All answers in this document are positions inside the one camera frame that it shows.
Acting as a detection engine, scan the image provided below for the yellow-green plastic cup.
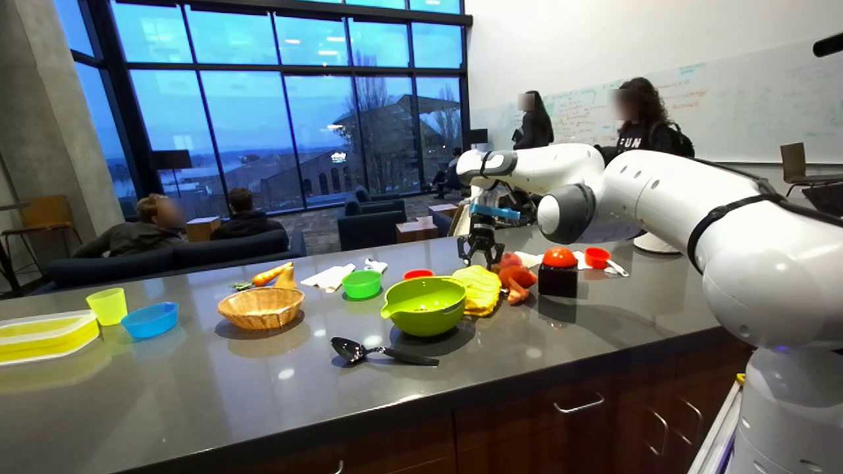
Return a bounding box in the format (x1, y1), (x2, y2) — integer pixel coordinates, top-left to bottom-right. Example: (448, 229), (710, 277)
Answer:
(84, 281), (133, 327)

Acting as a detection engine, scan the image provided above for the black spoon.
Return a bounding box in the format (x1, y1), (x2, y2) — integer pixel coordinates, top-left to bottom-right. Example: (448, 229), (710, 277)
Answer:
(329, 331), (444, 366)

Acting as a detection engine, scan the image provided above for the wicker basket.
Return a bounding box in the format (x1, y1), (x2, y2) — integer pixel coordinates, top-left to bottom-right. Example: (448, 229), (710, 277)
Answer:
(217, 281), (308, 331)

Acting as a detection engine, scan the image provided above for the orange ball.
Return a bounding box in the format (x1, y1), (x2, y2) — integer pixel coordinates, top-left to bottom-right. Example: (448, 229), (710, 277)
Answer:
(540, 245), (579, 270)

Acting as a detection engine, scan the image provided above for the standing person long hair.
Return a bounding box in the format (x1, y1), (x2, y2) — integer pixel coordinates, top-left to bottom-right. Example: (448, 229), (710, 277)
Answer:
(610, 74), (699, 162)

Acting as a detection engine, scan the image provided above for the silver cabinet handle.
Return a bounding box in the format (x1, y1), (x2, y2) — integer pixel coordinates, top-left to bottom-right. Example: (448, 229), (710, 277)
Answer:
(683, 398), (707, 445)
(646, 406), (673, 457)
(554, 390), (610, 416)

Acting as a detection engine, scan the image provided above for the small green bowl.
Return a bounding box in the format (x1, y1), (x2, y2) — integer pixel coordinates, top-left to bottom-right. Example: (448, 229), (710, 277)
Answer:
(341, 266), (387, 302)

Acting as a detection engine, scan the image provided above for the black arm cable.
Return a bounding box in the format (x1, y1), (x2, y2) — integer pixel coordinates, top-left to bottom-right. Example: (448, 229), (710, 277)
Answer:
(685, 155), (843, 267)

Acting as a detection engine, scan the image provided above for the green plastic bowl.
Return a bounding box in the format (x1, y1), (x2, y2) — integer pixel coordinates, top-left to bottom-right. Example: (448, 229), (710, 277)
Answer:
(378, 274), (473, 340)

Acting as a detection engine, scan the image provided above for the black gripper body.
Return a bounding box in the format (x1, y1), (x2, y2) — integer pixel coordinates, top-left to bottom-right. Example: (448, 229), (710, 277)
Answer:
(462, 219), (505, 256)

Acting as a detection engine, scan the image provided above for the wall whiteboard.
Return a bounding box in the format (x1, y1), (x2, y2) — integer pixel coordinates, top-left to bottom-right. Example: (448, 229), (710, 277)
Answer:
(478, 37), (843, 169)

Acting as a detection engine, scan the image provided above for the dark blue sofa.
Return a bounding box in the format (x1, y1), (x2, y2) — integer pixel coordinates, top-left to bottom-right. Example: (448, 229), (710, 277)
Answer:
(42, 221), (292, 290)

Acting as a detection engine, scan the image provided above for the black stereo camera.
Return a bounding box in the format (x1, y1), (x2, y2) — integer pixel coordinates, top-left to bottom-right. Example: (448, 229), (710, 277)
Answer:
(812, 32), (843, 59)

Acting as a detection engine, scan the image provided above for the black floor sign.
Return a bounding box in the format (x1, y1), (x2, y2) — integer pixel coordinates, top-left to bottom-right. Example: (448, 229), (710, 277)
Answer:
(145, 145), (196, 212)

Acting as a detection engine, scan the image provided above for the seated person grey jacket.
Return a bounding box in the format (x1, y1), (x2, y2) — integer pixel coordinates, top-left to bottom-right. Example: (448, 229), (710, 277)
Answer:
(75, 192), (189, 259)

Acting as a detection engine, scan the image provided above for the wooden armchair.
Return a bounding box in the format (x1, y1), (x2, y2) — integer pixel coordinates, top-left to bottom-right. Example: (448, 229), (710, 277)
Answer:
(0, 192), (83, 295)

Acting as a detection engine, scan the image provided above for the yellow plastic tray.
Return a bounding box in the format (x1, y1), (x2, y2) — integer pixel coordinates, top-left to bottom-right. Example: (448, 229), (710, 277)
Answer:
(0, 304), (104, 362)

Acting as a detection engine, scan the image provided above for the brown wooden counter cabinet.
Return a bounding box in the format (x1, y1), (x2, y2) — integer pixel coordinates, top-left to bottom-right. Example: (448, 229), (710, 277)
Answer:
(114, 317), (762, 474)

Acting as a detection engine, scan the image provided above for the standing person dark coat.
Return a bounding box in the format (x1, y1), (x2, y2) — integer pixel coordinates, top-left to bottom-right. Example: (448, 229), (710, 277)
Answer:
(508, 86), (559, 149)

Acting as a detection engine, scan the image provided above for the orange plush toy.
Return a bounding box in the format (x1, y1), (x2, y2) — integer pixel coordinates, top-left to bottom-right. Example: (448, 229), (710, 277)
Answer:
(496, 249), (540, 308)

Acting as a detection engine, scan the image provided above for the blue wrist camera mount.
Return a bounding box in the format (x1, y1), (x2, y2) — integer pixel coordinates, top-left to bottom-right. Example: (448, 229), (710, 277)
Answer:
(473, 199), (527, 224)

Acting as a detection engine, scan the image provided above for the red apple toy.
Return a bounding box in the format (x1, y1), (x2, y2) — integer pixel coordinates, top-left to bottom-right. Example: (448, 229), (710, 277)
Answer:
(538, 259), (582, 300)

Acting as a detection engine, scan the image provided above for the low wooden table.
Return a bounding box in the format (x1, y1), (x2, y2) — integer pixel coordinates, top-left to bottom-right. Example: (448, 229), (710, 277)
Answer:
(394, 212), (444, 245)

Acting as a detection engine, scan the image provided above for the wooden cafe chair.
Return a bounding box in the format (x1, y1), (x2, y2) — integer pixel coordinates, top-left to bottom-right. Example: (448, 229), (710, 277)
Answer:
(778, 140), (818, 187)

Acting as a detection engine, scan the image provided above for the dark armchair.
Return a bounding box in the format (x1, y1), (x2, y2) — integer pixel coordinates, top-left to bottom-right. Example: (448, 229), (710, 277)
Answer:
(334, 195), (412, 253)

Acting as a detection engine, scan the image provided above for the white crumpled tissue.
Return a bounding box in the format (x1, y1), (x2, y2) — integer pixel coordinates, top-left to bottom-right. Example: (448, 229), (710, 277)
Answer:
(297, 257), (362, 291)

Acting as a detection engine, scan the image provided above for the small blue bowl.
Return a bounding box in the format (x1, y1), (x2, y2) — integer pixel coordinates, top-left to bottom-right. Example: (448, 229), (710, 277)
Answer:
(118, 298), (183, 340)

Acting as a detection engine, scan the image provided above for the tan toy bread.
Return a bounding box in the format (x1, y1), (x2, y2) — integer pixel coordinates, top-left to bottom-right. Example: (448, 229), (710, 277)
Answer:
(251, 257), (300, 290)

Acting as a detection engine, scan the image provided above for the large window wall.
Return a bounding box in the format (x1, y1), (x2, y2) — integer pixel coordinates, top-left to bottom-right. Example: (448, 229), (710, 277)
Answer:
(51, 0), (478, 219)

